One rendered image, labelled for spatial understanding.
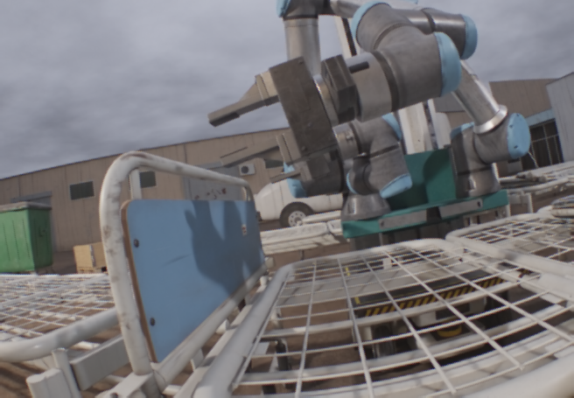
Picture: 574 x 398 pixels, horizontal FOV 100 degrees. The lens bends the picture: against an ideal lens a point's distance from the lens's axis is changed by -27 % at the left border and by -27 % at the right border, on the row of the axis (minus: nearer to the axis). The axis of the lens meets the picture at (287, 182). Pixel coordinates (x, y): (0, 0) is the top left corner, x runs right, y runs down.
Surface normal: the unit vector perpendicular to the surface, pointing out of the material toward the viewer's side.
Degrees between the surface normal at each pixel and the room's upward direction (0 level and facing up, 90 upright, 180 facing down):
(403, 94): 134
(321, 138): 90
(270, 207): 90
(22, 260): 94
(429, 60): 94
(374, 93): 118
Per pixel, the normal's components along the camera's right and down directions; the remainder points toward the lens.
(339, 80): -0.11, -0.06
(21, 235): 0.25, -0.04
